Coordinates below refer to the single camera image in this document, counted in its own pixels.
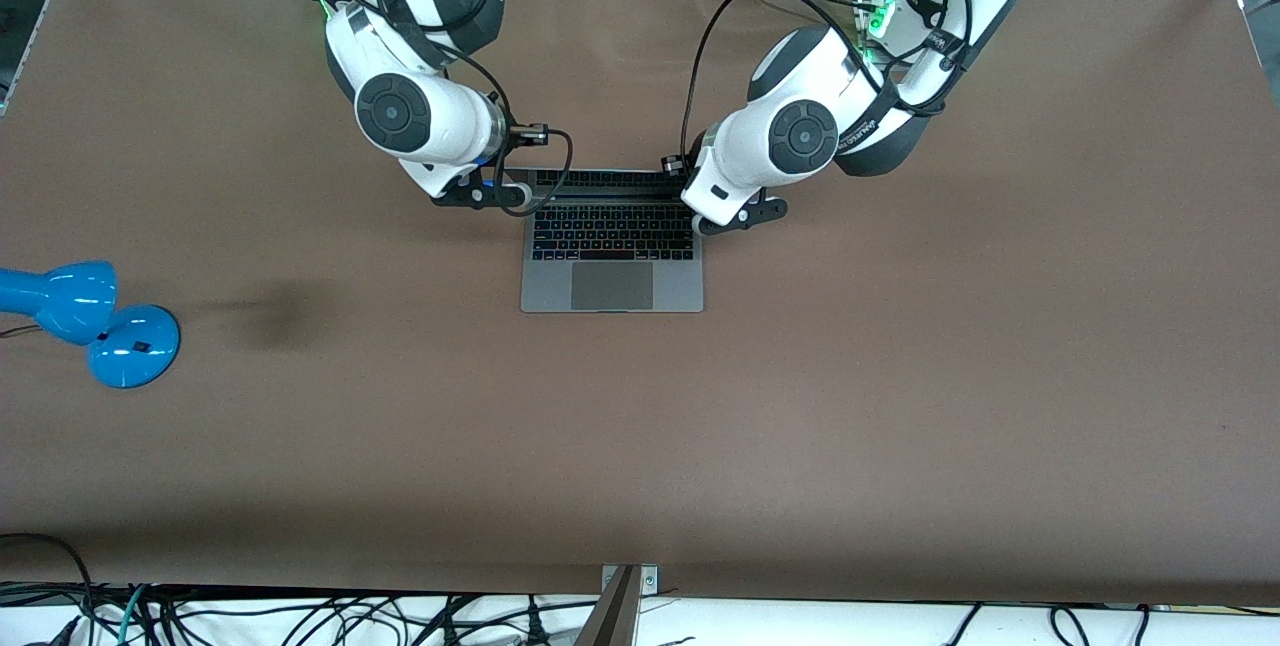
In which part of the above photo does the grey laptop computer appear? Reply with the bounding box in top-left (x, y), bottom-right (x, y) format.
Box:
top-left (520, 169), bottom-right (705, 314)

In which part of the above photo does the brown table cover mat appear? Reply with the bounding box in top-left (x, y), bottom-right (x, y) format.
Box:
top-left (0, 0), bottom-right (1280, 609)

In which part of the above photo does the grey metal beam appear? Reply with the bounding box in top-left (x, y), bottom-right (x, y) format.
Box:
top-left (573, 566), bottom-right (642, 646)

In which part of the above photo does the blue desk lamp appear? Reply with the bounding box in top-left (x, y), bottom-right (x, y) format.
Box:
top-left (0, 260), bottom-right (182, 390)

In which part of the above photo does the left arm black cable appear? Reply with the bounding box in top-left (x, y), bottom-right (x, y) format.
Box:
top-left (680, 0), bottom-right (976, 167)

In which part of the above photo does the small metal bracket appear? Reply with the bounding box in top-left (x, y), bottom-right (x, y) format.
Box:
top-left (600, 564), bottom-right (660, 595)

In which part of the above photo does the black cable tangle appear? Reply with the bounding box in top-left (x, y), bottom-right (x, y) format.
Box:
top-left (60, 586), bottom-right (601, 646)

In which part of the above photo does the teal cable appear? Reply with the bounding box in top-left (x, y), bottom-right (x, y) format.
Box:
top-left (113, 583), bottom-right (151, 646)

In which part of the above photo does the black looped cable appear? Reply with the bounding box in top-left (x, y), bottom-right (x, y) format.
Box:
top-left (0, 532), bottom-right (98, 646)

